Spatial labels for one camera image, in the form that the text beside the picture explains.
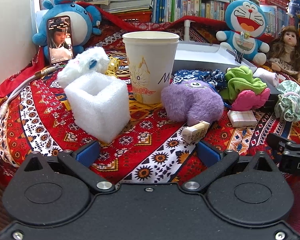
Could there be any small beige eraser block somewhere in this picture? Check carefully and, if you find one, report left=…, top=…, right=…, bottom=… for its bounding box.
left=181, top=121, right=210, bottom=144

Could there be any pink plaid tissue pack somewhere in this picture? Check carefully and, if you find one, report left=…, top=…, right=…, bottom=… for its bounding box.
left=228, top=110, right=257, bottom=128

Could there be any green checked scrunchie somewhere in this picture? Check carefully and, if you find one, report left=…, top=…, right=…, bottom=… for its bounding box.
left=274, top=80, right=300, bottom=122

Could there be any white foam block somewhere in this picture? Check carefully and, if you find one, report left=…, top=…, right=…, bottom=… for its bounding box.
left=64, top=72, right=130, bottom=143

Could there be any purple fluffy plush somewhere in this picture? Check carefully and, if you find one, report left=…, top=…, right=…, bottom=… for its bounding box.
left=161, top=80, right=224, bottom=126

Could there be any green and pink bow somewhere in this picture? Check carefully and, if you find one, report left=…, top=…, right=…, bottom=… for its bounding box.
left=219, top=66, right=270, bottom=111

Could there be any white pink towel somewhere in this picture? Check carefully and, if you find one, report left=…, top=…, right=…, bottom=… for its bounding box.
left=253, top=68, right=279, bottom=87

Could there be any blue patterned scrunchie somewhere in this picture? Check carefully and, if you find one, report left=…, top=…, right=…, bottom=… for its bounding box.
left=172, top=69, right=228, bottom=92

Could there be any white fluffy plush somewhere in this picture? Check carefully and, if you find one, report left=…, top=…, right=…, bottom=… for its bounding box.
left=57, top=46, right=110, bottom=88

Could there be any gold sequin bow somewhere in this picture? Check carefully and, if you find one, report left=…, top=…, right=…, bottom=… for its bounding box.
left=105, top=57, right=120, bottom=78

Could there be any brown haired doll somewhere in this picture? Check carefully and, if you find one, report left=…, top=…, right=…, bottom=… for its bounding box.
left=267, top=25, right=300, bottom=83

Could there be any black binder clip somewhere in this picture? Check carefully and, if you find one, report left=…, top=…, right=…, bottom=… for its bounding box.
left=233, top=49, right=244, bottom=63

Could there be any white shallow box tray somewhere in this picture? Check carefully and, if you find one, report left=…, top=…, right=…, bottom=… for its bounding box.
left=171, top=42, right=279, bottom=95

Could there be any white paper cup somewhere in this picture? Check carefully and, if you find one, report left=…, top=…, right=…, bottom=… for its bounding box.
left=122, top=31, right=179, bottom=105

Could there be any smartphone with lit screen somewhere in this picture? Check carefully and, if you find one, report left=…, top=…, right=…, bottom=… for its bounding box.
left=46, top=16, right=74, bottom=65

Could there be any white pvc pipe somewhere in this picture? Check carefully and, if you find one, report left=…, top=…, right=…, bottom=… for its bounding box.
left=184, top=20, right=191, bottom=41

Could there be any Doraemon plush toy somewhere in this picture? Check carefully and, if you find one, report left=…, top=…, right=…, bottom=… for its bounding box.
left=216, top=0, right=269, bottom=66

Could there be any blue round plush toy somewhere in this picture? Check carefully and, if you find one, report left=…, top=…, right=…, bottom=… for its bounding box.
left=32, top=0, right=102, bottom=59

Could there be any row of upright books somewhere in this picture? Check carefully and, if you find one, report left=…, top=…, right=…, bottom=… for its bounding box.
left=152, top=0, right=297, bottom=35

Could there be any white braided charging cable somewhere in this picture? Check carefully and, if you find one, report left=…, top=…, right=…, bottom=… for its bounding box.
left=0, top=64, right=65, bottom=131

